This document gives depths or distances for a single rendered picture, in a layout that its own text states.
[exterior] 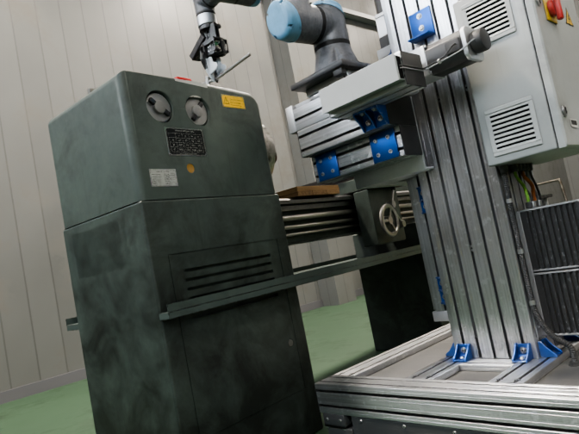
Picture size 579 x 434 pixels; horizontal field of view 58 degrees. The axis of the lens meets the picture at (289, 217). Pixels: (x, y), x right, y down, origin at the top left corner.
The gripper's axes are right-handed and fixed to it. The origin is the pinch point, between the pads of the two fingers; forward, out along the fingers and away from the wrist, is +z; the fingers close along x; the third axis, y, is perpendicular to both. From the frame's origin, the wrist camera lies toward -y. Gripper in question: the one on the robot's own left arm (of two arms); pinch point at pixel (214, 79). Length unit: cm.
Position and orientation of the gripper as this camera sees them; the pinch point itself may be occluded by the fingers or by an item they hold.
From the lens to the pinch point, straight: 210.3
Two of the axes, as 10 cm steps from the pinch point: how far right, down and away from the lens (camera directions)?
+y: 7.4, -1.9, -6.4
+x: 6.4, -0.7, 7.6
